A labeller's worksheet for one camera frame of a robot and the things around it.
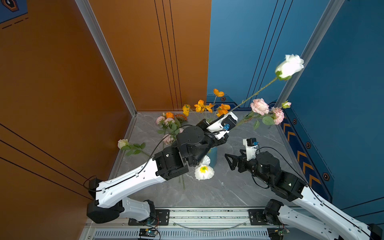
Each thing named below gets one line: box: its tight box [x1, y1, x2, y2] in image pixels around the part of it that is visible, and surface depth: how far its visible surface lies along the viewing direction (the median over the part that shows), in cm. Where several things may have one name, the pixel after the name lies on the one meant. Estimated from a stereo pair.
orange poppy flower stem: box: [182, 89, 231, 123], surface depth 71 cm
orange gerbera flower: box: [165, 112, 188, 123], surface depth 114 cm
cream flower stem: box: [117, 139, 151, 157], surface depth 101 cm
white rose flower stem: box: [230, 54, 304, 113], surface depth 35 cm
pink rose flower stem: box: [236, 98, 292, 130], surface depth 61 cm
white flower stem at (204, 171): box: [194, 155, 215, 181], surface depth 44 cm
